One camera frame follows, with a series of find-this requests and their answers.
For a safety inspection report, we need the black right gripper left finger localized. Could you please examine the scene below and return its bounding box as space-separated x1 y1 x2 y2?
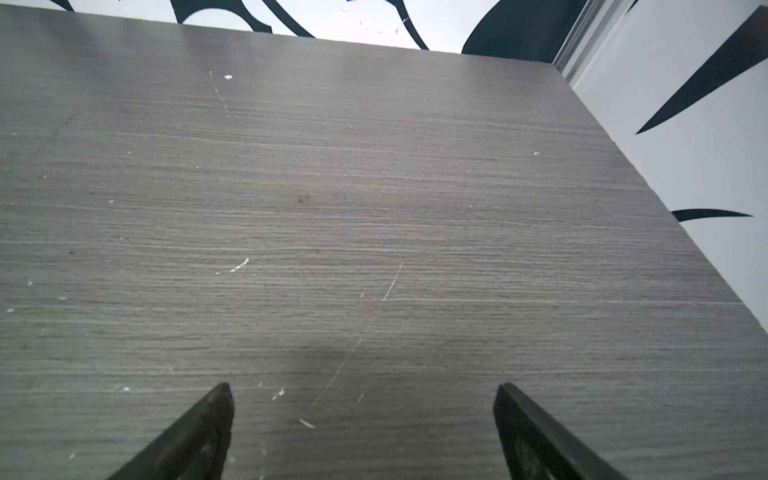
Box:
110 382 235 479

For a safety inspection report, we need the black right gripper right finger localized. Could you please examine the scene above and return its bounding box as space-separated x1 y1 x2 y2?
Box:
493 383 624 479

